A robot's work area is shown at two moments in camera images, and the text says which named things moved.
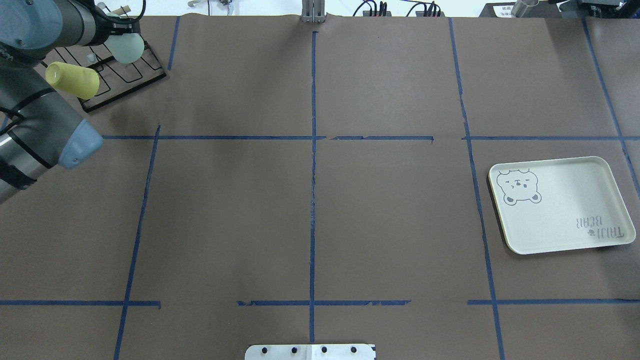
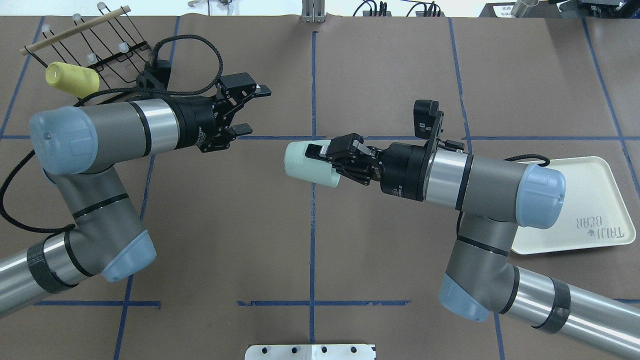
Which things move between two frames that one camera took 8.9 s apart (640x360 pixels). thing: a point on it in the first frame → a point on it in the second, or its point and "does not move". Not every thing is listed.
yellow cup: (81, 82) does not move
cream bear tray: (561, 204) does not move
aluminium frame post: (313, 11) does not move
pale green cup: (127, 48) → (299, 166)
